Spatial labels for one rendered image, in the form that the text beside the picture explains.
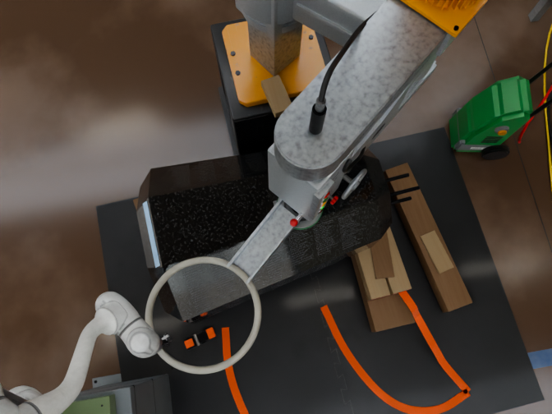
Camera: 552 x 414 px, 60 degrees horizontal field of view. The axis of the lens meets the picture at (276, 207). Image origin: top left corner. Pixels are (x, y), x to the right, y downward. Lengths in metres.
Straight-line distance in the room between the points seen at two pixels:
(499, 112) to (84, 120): 2.67
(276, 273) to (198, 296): 0.39
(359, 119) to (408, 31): 0.35
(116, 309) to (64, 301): 1.45
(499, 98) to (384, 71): 1.64
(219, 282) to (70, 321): 1.23
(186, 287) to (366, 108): 1.27
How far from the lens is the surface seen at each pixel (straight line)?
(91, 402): 2.28
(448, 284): 3.08
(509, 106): 3.08
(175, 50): 3.68
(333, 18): 2.00
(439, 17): 1.68
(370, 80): 1.53
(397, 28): 1.65
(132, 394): 2.33
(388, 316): 2.94
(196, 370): 2.06
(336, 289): 3.03
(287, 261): 2.33
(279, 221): 2.08
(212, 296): 2.37
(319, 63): 2.64
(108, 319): 1.84
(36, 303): 3.35
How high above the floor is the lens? 3.01
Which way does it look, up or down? 74 degrees down
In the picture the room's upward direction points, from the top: 1 degrees clockwise
